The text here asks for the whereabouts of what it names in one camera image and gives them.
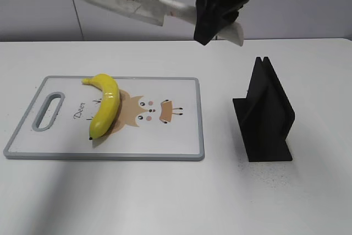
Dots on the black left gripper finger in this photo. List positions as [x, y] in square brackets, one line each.
[213, 16]

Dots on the white handled kitchen knife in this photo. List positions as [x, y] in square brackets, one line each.
[154, 11]

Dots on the yellow plastic banana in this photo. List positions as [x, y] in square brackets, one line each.
[108, 109]

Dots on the black knife stand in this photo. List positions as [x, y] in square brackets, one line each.
[265, 115]

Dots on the white deer cutting board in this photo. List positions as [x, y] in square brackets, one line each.
[159, 119]

